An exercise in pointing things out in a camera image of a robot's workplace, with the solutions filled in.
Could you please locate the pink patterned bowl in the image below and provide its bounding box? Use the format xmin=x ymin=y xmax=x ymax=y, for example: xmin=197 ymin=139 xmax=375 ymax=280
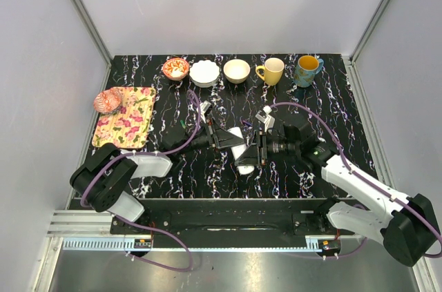
xmin=93 ymin=88 xmax=122 ymax=114

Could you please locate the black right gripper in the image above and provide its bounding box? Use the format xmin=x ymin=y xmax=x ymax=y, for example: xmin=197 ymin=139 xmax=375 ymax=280
xmin=235 ymin=129 xmax=300 ymax=166

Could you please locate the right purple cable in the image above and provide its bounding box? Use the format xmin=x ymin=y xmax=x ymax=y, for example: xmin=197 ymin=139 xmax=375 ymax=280
xmin=271 ymin=101 xmax=442 ymax=260

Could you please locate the blue butterfly mug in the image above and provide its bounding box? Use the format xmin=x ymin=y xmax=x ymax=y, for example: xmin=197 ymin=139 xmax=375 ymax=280
xmin=294 ymin=55 xmax=324 ymax=88

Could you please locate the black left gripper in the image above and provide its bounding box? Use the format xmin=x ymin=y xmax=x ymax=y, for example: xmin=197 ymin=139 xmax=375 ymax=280
xmin=177 ymin=118 xmax=245 ymax=156

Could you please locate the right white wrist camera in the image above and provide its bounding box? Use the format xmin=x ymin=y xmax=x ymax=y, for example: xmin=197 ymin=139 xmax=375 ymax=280
xmin=256 ymin=106 xmax=275 ymax=133

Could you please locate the yellow mug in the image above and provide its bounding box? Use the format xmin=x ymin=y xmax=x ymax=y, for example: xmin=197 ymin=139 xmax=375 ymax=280
xmin=256 ymin=57 xmax=285 ymax=86

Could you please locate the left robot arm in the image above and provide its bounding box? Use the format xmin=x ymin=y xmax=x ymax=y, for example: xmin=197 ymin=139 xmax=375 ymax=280
xmin=70 ymin=119 xmax=245 ymax=234

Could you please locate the red patterned small bowl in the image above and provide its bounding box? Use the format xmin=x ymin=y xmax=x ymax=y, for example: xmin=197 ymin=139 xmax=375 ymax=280
xmin=162 ymin=57 xmax=189 ymax=81

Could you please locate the white remote control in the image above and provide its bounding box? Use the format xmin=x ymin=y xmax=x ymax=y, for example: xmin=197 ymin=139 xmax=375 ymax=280
xmin=227 ymin=127 xmax=254 ymax=175

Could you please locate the cream round bowl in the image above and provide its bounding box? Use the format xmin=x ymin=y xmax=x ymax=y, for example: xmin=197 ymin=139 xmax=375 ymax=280
xmin=223 ymin=59 xmax=250 ymax=84

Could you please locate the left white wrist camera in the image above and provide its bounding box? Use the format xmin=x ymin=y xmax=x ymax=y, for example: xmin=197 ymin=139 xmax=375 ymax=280
xmin=200 ymin=101 xmax=212 ymax=122

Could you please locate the floral rectangular tray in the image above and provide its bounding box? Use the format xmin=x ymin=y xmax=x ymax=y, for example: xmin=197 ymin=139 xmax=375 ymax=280
xmin=91 ymin=86 xmax=156 ymax=149

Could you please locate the white scalloped bowl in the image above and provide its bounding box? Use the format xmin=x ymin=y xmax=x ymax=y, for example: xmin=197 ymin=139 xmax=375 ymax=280
xmin=189 ymin=60 xmax=220 ymax=88

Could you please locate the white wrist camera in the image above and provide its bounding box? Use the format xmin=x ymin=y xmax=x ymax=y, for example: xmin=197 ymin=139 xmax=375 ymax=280
xmin=256 ymin=106 xmax=275 ymax=133
xmin=200 ymin=101 xmax=212 ymax=122

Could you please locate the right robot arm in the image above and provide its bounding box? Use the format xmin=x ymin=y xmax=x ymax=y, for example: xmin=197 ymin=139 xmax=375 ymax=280
xmin=234 ymin=113 xmax=441 ymax=267

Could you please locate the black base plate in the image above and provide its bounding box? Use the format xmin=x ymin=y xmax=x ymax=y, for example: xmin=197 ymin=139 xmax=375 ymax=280
xmin=109 ymin=197 xmax=356 ymax=250

